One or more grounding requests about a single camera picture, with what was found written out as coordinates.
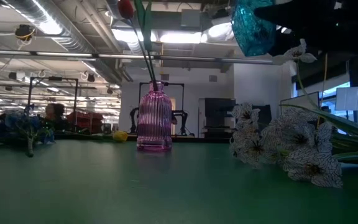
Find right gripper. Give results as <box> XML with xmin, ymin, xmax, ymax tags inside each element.
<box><xmin>253</xmin><ymin>0</ymin><xmax>358</xmax><ymax>58</ymax></box>

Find teal textured glass vase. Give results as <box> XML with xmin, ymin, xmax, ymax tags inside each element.
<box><xmin>231</xmin><ymin>0</ymin><xmax>278</xmax><ymax>58</ymax></box>

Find white flower bunch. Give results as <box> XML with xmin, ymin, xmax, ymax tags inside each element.
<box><xmin>229</xmin><ymin>38</ymin><xmax>358</xmax><ymax>189</ymax></box>

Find red tulip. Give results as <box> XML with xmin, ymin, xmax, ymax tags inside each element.
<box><xmin>134</xmin><ymin>0</ymin><xmax>160</xmax><ymax>91</ymax></box>
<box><xmin>117</xmin><ymin>0</ymin><xmax>158</xmax><ymax>91</ymax></box>

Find pink ribbed glass vase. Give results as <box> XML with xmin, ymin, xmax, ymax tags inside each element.
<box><xmin>135</xmin><ymin>80</ymin><xmax>174</xmax><ymax>153</ymax></box>

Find yellow tulip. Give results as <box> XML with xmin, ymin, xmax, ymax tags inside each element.
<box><xmin>112</xmin><ymin>129</ymin><xmax>129</xmax><ymax>143</ymax></box>

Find blue flower bunch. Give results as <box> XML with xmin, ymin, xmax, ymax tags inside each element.
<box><xmin>3</xmin><ymin>104</ymin><xmax>56</xmax><ymax>158</ymax></box>

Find whiteboard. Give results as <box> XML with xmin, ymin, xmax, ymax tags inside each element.
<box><xmin>280</xmin><ymin>91</ymin><xmax>321</xmax><ymax>108</ymax></box>

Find dark panel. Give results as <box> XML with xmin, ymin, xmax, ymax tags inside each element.
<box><xmin>253</xmin><ymin>105</ymin><xmax>273</xmax><ymax>131</ymax></box>

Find white panel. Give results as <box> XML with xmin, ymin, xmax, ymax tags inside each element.
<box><xmin>334</xmin><ymin>85</ymin><xmax>358</xmax><ymax>112</ymax></box>

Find silver ceiling pipe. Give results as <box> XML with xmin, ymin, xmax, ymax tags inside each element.
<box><xmin>0</xmin><ymin>49</ymin><xmax>275</xmax><ymax>65</ymax></box>

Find black cabinet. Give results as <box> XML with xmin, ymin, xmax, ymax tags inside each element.
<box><xmin>198</xmin><ymin>97</ymin><xmax>237</xmax><ymax>139</ymax></box>

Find red storage bins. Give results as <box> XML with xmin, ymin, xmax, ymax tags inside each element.
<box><xmin>66</xmin><ymin>111</ymin><xmax>104</xmax><ymax>134</ymax></box>

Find person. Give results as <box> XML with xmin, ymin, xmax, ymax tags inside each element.
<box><xmin>43</xmin><ymin>102</ymin><xmax>70</xmax><ymax>132</ymax></box>

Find silver round air duct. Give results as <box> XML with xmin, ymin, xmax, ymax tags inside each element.
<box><xmin>0</xmin><ymin>0</ymin><xmax>127</xmax><ymax>86</ymax></box>

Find black ceiling cable reel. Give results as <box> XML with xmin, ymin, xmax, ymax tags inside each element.
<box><xmin>14</xmin><ymin>24</ymin><xmax>37</xmax><ymax>44</ymax></box>

